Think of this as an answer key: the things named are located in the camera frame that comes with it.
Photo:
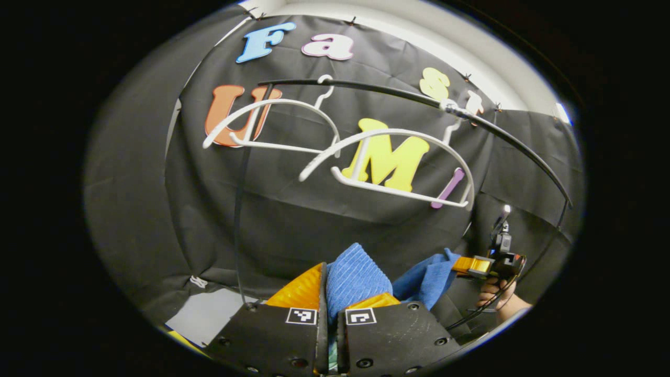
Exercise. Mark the black clothes rack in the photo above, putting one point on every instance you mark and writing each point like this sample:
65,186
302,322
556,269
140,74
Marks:
398,94

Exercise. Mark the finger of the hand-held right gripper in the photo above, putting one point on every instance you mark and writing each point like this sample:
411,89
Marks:
471,265

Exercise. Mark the white clothes hanger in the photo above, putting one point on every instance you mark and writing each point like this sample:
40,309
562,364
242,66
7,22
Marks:
282,100
390,132

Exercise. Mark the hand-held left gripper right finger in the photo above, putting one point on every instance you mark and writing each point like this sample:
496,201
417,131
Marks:
392,340

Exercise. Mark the black backdrop cloth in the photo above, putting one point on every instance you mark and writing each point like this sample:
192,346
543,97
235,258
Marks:
235,220

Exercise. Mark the small ceiling light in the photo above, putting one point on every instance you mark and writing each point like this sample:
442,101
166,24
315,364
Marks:
563,113

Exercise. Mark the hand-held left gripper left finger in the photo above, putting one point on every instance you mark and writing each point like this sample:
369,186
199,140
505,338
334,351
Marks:
261,340

